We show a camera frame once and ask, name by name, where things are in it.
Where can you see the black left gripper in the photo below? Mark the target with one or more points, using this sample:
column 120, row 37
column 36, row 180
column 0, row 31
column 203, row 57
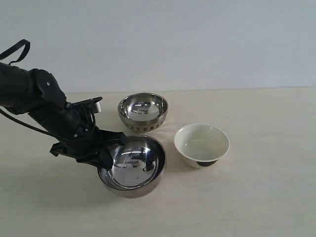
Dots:
column 78, row 135

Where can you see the large steel bowl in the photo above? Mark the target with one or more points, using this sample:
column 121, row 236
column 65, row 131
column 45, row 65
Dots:
column 138, row 167

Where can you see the small patterned steel bowl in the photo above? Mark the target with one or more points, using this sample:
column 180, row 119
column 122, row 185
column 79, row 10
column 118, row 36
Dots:
column 143, row 112

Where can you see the white ceramic bowl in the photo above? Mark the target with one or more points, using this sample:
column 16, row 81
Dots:
column 201, row 145

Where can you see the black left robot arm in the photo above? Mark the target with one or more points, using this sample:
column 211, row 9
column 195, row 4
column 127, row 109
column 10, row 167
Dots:
column 34, row 99

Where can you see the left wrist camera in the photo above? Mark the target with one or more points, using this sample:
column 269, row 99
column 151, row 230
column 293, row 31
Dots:
column 91, row 105

